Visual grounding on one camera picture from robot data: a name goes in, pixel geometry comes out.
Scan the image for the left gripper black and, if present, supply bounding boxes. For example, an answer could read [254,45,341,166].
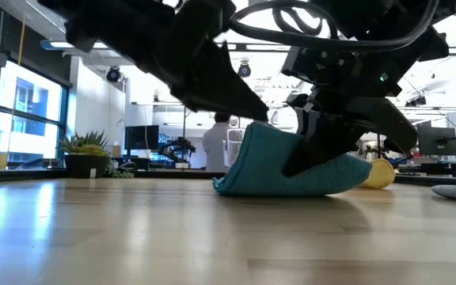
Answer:
[65,7,269,120]

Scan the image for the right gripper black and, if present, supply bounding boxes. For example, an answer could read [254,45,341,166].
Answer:
[281,50,419,178]

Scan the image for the yellow microfiber towel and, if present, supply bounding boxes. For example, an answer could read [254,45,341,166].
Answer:
[358,158,397,190]

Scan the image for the teal microfiber towel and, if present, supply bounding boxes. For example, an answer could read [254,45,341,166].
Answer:
[211,121,373,198]

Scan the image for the black ceiling spotlight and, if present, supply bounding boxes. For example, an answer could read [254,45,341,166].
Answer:
[236,61,253,79]
[404,94,428,108]
[105,66,123,83]

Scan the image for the person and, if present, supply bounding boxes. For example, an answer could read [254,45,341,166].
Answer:
[202,112,233,173]

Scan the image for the black overhead light bar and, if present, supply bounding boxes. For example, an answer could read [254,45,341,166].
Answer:
[40,39,456,56]

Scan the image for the clear plastic bin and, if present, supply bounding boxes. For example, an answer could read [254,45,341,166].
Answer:
[222,126,253,169]

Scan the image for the black computer monitor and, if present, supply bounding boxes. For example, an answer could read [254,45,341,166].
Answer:
[123,124,161,151]
[416,120,456,158]

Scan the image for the black office desk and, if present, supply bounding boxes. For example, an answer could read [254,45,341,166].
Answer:
[396,159,456,178]

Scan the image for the potted succulent plant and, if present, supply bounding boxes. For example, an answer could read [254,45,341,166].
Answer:
[59,130,135,179]

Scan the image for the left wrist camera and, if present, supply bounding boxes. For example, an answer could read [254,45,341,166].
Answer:
[176,0,237,43]

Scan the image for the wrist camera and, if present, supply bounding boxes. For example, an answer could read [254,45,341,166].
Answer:
[176,0,237,43]
[281,46,358,86]

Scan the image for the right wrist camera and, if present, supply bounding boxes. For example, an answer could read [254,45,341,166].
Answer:
[281,46,358,86]

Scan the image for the black right camera cable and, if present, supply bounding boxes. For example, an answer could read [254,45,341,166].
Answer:
[227,0,441,52]

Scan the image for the yellow hanging cord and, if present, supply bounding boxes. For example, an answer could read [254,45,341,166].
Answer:
[16,15,27,68]

